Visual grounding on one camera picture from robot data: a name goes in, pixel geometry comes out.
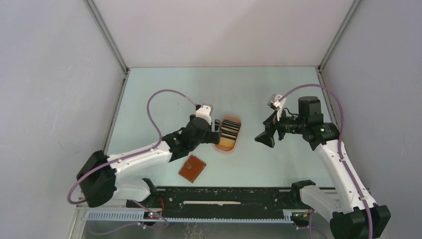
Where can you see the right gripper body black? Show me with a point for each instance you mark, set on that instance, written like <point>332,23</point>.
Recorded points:
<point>288,124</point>

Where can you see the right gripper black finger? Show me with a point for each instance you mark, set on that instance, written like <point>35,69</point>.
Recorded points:
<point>271,119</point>
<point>266,138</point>

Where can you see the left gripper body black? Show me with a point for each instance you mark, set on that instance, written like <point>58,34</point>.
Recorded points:
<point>208,137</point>

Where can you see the pink oval tray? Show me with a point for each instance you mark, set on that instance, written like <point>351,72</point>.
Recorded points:
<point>228,145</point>

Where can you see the brown leather card holder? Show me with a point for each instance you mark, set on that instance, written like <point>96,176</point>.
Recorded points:
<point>192,168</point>

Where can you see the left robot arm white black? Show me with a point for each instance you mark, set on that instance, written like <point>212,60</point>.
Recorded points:
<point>104,177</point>

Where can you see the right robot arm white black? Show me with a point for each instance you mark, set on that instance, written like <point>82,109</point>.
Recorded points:
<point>356,215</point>

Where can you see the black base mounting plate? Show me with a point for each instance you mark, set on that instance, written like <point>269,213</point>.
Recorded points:
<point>231,203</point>

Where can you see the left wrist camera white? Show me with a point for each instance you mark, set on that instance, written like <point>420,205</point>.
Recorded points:
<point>204,112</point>

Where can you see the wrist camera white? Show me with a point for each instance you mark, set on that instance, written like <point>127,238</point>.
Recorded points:
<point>276,102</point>
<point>204,112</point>

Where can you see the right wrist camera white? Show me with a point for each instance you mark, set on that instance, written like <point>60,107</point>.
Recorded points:
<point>276,102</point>

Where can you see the aluminium frame post right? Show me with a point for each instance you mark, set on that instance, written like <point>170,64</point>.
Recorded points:
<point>340,32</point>

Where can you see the aluminium frame post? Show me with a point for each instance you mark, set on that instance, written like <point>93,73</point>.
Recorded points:
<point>101,24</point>
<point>340,32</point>

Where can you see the aluminium frame post left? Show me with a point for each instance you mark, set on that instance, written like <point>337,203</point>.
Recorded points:
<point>101,24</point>

